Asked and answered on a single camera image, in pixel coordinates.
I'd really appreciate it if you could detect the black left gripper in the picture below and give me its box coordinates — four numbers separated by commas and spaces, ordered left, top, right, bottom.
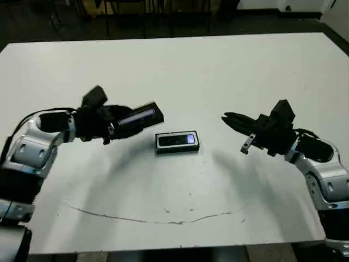
72, 105, 144, 145

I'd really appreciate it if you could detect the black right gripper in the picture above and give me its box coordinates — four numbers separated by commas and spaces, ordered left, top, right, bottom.
222, 111, 297, 156

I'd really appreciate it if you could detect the black slim camera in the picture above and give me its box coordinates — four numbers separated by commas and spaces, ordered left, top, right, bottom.
159, 134, 196, 147

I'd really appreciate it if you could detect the black box white insert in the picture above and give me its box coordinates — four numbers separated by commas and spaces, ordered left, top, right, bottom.
155, 130, 201, 156

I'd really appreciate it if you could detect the black trash bin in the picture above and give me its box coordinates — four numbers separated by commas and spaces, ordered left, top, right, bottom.
220, 0, 241, 22

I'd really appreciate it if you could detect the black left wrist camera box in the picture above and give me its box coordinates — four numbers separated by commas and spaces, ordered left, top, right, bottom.
81, 85, 109, 110

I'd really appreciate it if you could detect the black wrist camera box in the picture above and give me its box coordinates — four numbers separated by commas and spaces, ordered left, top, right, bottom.
270, 99, 297, 125
81, 85, 109, 110

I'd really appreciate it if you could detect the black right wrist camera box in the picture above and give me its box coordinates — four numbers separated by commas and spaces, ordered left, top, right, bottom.
270, 99, 297, 125

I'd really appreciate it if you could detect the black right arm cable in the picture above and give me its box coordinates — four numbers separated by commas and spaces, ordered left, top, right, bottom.
296, 128, 320, 137

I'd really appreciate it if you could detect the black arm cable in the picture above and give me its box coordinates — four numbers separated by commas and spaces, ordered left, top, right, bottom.
0, 108, 77, 162
296, 128, 320, 137

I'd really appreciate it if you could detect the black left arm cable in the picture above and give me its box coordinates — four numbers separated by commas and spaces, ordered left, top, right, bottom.
0, 108, 77, 162

